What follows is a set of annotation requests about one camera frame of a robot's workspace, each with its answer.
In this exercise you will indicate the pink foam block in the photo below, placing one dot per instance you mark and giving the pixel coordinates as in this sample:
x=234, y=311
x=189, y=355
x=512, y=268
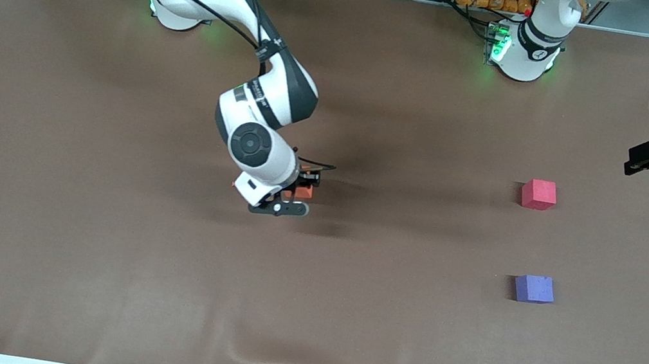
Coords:
x=539, y=194

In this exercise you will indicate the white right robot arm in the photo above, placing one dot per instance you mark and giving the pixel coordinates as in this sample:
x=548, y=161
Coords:
x=272, y=102

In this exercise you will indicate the orange foam block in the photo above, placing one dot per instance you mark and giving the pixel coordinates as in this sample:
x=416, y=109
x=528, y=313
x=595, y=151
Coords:
x=304, y=192

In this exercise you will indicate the purple foam block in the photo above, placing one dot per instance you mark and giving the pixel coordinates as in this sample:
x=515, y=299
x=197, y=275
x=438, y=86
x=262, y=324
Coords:
x=534, y=289

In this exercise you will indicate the brown table cloth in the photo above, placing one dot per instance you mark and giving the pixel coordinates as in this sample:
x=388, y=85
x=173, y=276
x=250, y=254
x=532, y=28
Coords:
x=94, y=237

